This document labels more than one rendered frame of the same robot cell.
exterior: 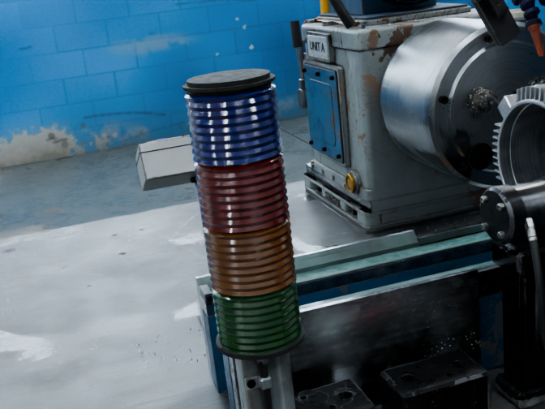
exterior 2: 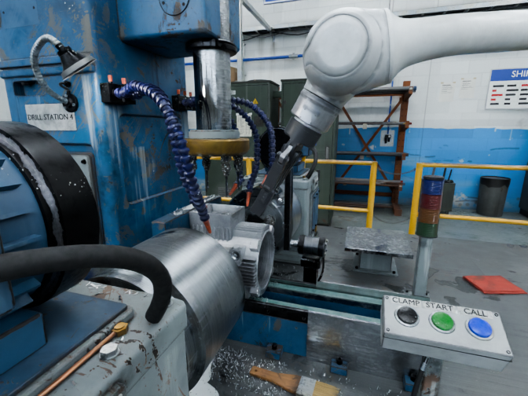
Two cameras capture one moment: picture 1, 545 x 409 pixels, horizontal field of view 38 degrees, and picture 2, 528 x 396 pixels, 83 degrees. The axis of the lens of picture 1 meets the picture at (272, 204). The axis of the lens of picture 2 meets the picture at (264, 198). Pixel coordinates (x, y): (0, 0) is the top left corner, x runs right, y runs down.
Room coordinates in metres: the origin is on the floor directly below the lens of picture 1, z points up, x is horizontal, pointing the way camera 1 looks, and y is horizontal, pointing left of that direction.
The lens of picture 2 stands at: (1.54, 0.08, 1.36)
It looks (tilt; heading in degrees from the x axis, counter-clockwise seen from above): 13 degrees down; 214
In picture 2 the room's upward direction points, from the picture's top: straight up
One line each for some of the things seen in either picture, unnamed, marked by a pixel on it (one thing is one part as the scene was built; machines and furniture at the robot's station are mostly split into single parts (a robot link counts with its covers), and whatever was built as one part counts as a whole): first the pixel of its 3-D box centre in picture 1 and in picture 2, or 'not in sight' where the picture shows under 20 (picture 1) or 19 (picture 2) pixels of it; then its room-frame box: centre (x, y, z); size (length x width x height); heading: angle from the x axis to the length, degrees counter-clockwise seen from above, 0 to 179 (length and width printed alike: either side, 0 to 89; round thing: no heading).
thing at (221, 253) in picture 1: (250, 250); (428, 214); (0.51, 0.02, 1.10); 0.06 x 0.06 x 0.04
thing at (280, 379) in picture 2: not in sight; (292, 383); (1.04, -0.17, 0.80); 0.21 x 0.05 x 0.01; 102
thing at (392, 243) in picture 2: not in sight; (375, 251); (0.32, -0.17, 0.86); 0.27 x 0.24 x 0.12; 16
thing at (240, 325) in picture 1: (257, 309); (427, 228); (0.51, 0.02, 1.05); 0.06 x 0.06 x 0.04
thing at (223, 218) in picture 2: not in sight; (218, 221); (0.95, -0.46, 1.11); 0.12 x 0.11 x 0.07; 106
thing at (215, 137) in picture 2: not in sight; (213, 99); (0.95, -0.46, 1.43); 0.18 x 0.18 x 0.48
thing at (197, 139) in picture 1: (233, 122); (432, 185); (0.51, 0.02, 1.19); 0.06 x 0.06 x 0.04
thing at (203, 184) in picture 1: (242, 187); (430, 200); (0.51, 0.02, 1.14); 0.06 x 0.06 x 0.04
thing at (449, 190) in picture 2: not in sight; (434, 187); (-4.05, -0.24, 0.41); 0.52 x 0.47 x 0.82; 106
